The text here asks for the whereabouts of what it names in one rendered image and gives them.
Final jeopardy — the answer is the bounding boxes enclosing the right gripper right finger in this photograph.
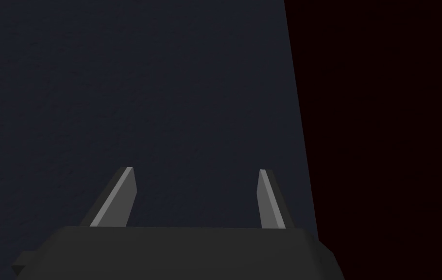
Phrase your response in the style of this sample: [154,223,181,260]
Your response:
[256,169,295,230]

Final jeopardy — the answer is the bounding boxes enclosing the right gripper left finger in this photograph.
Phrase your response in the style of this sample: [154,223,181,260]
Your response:
[79,166,138,228]

